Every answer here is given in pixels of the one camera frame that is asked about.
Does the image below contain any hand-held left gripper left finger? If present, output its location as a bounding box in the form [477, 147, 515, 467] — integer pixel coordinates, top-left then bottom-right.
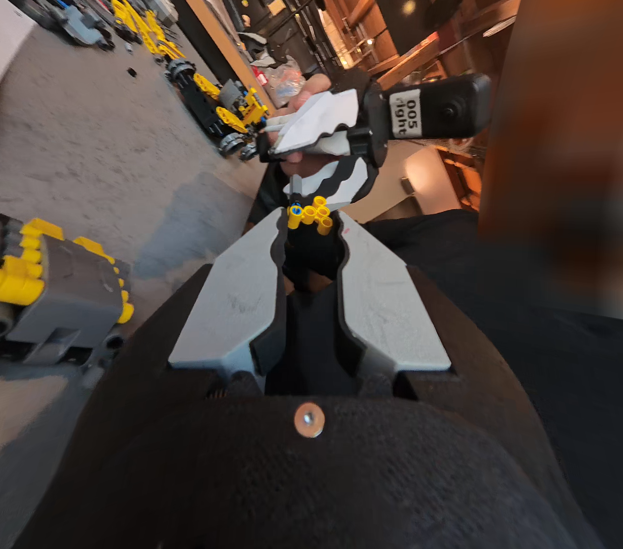
[168, 208, 289, 374]

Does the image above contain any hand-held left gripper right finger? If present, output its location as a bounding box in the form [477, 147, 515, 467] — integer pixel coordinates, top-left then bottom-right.
[335, 210, 452, 374]

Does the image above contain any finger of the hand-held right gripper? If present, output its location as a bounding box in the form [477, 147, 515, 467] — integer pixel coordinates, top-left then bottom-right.
[269, 88, 361, 155]
[282, 157, 369, 211]

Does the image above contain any yellow three-hole connector brick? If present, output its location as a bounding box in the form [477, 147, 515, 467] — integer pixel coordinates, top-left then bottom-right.
[304, 196, 335, 236]

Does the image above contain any yellow grey brick assembly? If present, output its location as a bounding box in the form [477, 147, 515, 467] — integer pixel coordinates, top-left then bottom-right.
[0, 218, 135, 365]

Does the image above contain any person's right forearm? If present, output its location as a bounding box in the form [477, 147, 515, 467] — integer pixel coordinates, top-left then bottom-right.
[248, 159, 351, 287]

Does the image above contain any grey desk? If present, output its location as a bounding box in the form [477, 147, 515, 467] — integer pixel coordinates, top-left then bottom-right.
[0, 0, 273, 545]

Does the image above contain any person's right hand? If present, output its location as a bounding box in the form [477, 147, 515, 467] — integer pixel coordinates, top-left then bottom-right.
[273, 73, 337, 122]

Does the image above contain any partly built brick vehicle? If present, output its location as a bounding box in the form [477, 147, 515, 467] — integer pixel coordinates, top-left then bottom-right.
[165, 57, 271, 161]

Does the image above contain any person's body in black clothing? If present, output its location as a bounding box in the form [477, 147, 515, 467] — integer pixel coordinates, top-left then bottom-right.
[360, 208, 623, 549]

